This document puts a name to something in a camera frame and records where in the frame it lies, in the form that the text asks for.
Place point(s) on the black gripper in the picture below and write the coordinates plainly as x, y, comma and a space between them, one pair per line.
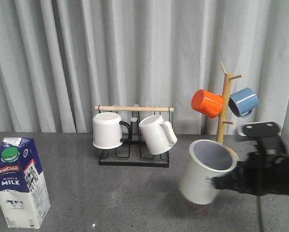
266, 170

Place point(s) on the pale green mug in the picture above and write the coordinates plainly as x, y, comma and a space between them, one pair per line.
208, 159

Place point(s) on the blue white milk carton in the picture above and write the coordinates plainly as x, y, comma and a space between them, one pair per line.
24, 198

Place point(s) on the wooden mug tree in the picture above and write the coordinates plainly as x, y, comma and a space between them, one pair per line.
222, 118

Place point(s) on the blue mug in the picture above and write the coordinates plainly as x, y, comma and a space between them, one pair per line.
243, 102

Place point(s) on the orange mug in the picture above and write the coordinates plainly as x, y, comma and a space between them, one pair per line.
207, 103

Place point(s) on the white ribbed mug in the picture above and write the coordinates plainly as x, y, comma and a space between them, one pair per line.
158, 134

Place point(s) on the grey curtain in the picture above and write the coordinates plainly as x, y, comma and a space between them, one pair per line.
61, 58

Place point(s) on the black wire mug rack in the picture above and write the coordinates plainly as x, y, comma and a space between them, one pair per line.
135, 151

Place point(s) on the white mug black handle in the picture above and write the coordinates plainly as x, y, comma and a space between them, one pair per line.
107, 131

